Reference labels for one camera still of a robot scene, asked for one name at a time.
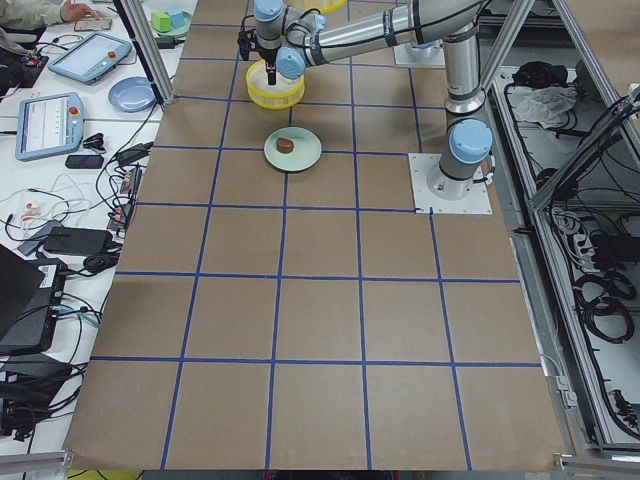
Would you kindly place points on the far teach pendant tablet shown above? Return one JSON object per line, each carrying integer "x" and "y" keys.
{"x": 93, "y": 57}

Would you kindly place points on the blue plate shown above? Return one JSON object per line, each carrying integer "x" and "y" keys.
{"x": 132, "y": 95}

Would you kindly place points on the near teach pendant tablet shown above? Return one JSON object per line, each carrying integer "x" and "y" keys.
{"x": 49, "y": 126}

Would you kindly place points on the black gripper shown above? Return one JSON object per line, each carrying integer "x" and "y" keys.
{"x": 269, "y": 56}

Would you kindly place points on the bottom layer cloth liner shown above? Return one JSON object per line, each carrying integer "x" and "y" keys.
{"x": 258, "y": 79}

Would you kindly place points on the brown chocolate bun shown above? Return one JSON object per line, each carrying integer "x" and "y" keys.
{"x": 284, "y": 145}

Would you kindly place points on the black laptop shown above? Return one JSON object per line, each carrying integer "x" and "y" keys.
{"x": 30, "y": 292}

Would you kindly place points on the green bowl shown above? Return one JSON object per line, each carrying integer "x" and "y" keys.
{"x": 180, "y": 32}

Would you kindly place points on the person's hand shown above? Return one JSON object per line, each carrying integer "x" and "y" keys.
{"x": 73, "y": 12}

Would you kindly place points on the aluminium frame post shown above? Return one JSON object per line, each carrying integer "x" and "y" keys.
{"x": 140, "y": 33}

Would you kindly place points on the light green plate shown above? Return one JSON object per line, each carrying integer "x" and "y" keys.
{"x": 307, "y": 150}

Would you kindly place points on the teach pendant tablet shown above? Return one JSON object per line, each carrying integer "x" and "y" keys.
{"x": 93, "y": 57}
{"x": 49, "y": 126}

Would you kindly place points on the white crumpled cloth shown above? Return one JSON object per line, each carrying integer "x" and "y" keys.
{"x": 548, "y": 107}

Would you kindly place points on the black power adapter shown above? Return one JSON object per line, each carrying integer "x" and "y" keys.
{"x": 133, "y": 153}

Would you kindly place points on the green foam block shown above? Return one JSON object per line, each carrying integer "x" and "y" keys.
{"x": 160, "y": 21}

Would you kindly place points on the yellow steamer layer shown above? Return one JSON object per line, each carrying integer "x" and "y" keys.
{"x": 284, "y": 94}
{"x": 324, "y": 6}

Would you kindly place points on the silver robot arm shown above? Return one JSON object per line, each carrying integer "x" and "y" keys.
{"x": 291, "y": 40}

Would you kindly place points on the blue foam block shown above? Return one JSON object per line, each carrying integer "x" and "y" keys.
{"x": 176, "y": 17}

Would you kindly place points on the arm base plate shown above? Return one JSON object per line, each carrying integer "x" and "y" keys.
{"x": 435, "y": 193}
{"x": 421, "y": 56}

